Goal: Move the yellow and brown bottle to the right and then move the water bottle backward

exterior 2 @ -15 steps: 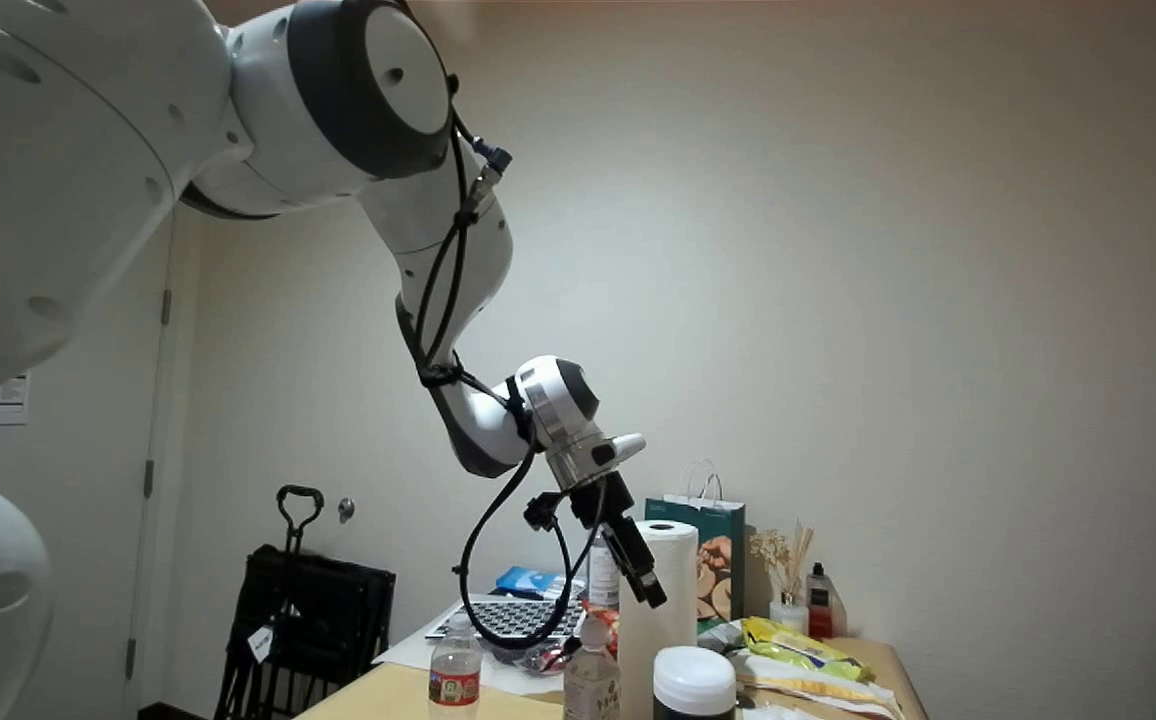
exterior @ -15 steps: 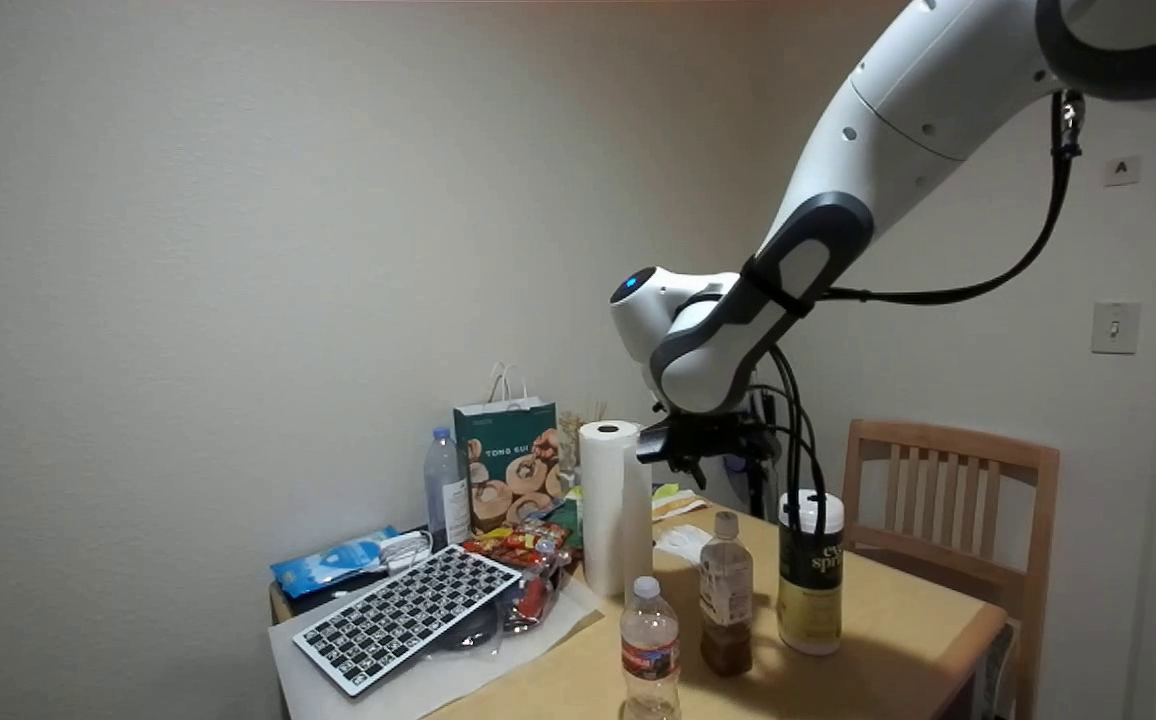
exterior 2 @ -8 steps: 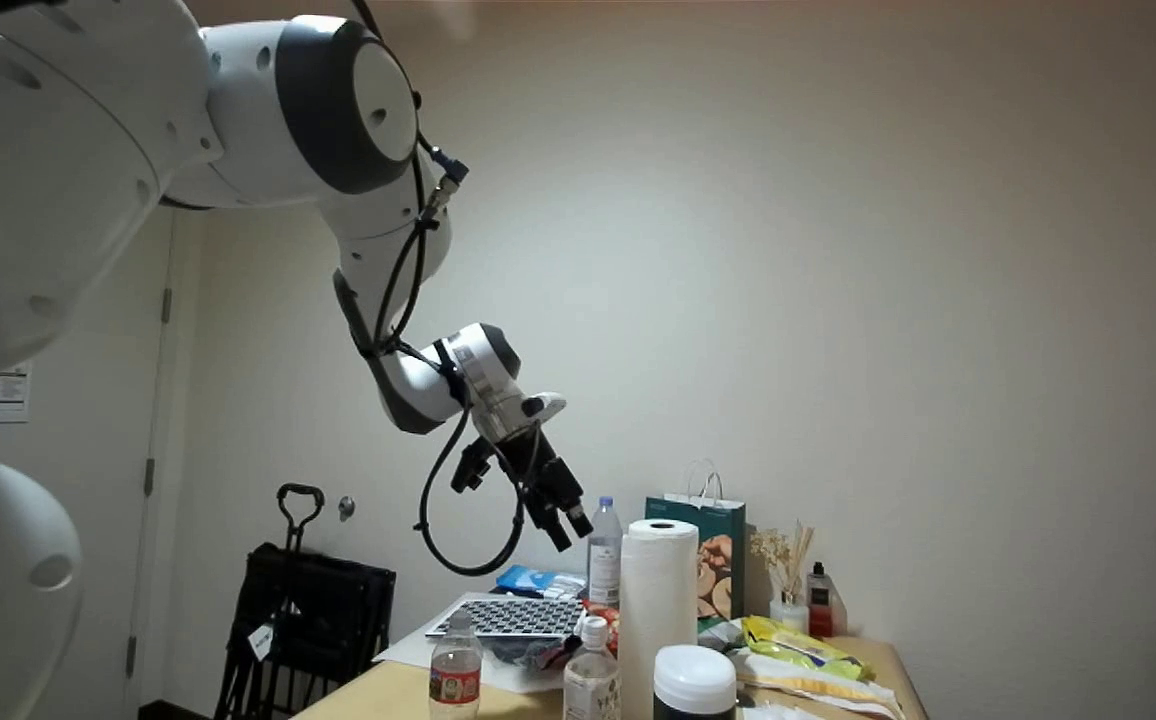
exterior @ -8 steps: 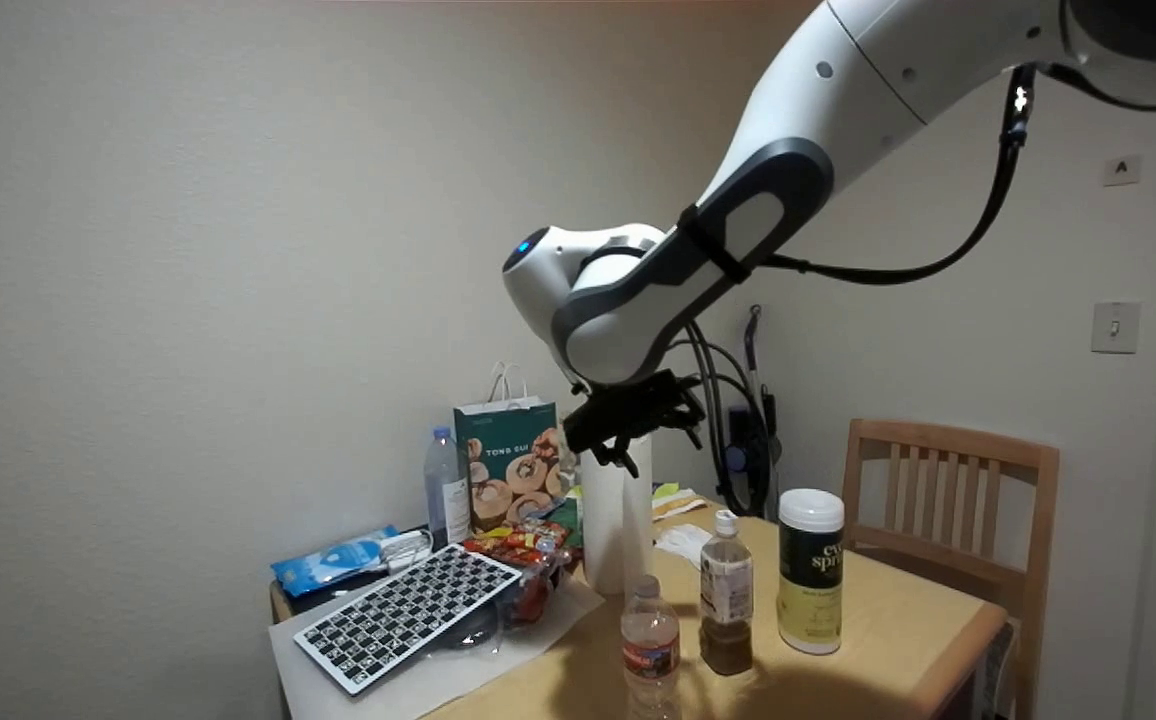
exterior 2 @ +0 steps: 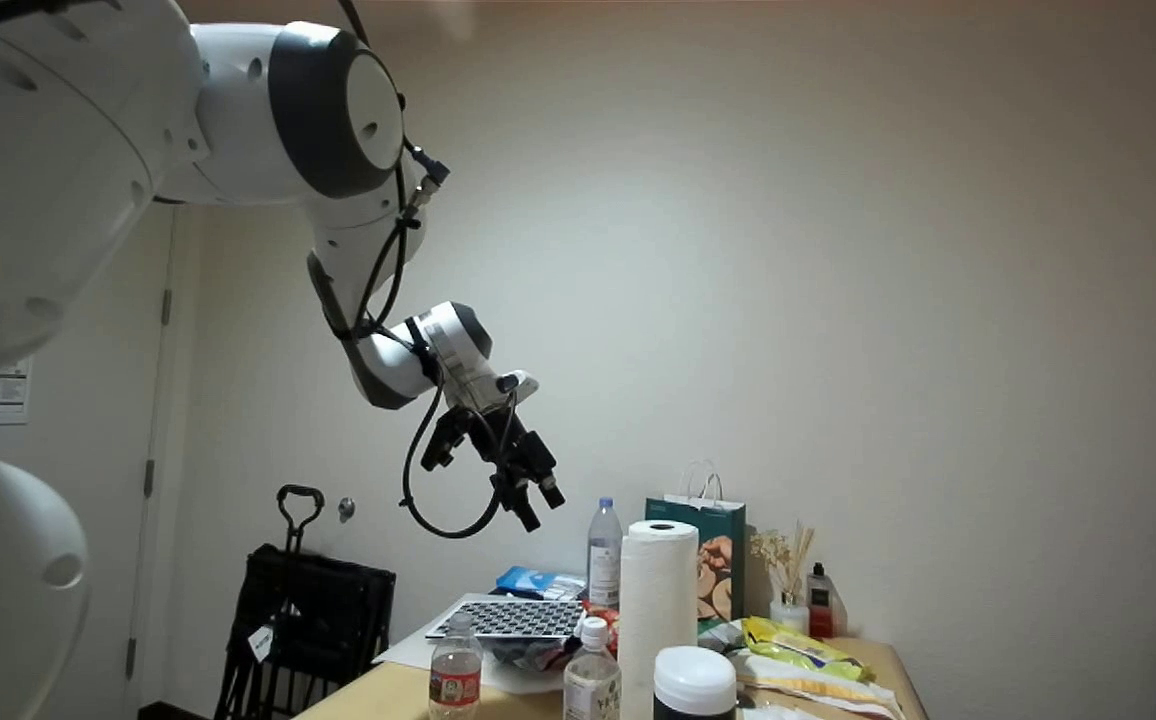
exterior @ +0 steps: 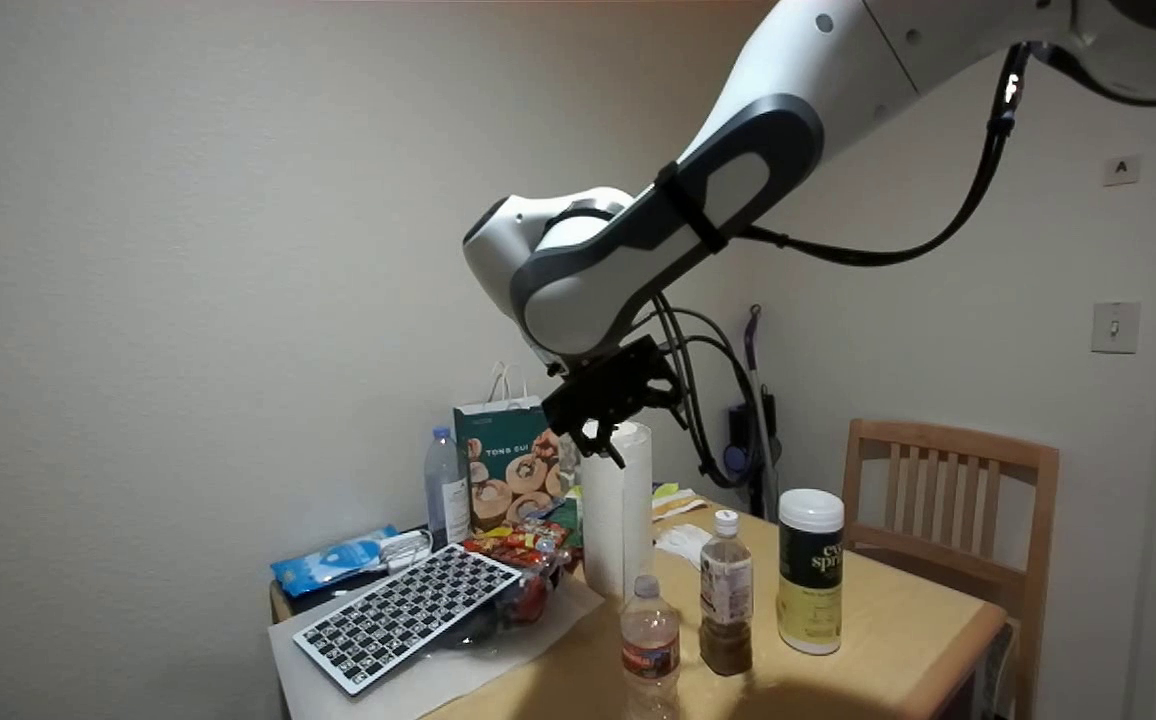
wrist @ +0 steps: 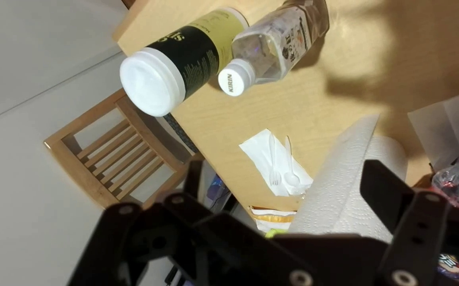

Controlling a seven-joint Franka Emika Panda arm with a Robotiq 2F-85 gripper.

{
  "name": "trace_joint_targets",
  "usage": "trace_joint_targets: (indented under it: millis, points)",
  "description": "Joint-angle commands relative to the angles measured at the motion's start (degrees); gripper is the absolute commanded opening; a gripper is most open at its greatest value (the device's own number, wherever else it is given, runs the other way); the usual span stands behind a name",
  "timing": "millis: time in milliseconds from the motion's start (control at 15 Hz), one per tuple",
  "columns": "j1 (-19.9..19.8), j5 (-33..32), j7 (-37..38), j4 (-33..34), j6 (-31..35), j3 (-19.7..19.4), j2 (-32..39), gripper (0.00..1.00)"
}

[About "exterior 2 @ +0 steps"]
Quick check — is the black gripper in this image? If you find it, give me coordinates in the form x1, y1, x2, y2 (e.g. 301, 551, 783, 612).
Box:
459, 405, 568, 536

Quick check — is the small red-labelled jar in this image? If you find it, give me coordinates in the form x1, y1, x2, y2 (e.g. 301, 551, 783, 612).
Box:
423, 623, 488, 720

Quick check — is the tall clear blue-cap bottle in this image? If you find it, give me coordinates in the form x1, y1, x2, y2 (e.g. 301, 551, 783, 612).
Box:
584, 496, 629, 616

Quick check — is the small red bottle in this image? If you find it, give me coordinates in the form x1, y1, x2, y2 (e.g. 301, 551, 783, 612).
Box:
802, 562, 836, 639

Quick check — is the blue plastic package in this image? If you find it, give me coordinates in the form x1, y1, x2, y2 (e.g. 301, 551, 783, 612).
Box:
491, 563, 593, 604

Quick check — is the white paper towel roll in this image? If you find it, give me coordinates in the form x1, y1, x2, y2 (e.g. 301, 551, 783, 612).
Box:
615, 516, 702, 696

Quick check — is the green paper gift bag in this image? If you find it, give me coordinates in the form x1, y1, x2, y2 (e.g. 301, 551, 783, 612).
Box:
638, 473, 750, 629

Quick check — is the black folding cart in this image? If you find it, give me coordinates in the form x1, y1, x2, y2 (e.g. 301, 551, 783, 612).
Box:
213, 480, 399, 720

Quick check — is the cup of wooden chopsticks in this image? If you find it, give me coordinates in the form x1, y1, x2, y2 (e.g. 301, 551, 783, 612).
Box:
748, 519, 818, 634

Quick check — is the yellow green package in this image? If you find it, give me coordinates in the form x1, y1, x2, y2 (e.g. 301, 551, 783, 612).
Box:
730, 612, 870, 690

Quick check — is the beige paper packet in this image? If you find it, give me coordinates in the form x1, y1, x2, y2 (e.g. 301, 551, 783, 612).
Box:
748, 674, 909, 720

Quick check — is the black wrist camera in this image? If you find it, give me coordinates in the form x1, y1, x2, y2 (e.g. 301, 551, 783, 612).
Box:
414, 410, 472, 473

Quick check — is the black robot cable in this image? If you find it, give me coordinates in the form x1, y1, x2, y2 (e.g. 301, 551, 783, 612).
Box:
330, 132, 531, 542

